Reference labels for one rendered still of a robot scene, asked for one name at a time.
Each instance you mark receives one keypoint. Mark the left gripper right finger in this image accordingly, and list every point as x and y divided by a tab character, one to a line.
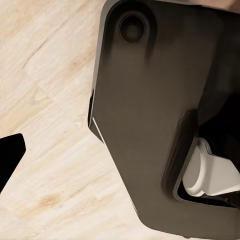
232	149

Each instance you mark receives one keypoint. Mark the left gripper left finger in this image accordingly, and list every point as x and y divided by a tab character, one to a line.
12	149

